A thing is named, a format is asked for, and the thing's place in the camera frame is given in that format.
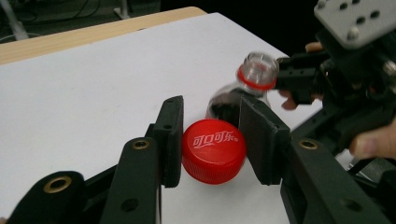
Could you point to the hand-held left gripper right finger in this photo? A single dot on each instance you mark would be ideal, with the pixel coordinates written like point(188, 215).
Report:
point(305, 180)

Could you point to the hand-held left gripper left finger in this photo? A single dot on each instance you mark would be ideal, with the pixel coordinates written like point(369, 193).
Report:
point(140, 174)

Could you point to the small cola bottle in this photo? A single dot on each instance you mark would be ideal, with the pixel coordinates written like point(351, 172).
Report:
point(224, 105)

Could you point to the red bottle cap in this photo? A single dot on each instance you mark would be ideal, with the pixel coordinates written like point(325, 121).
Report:
point(213, 152)

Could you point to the white table mat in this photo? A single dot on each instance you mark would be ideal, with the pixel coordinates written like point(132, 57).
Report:
point(77, 93)

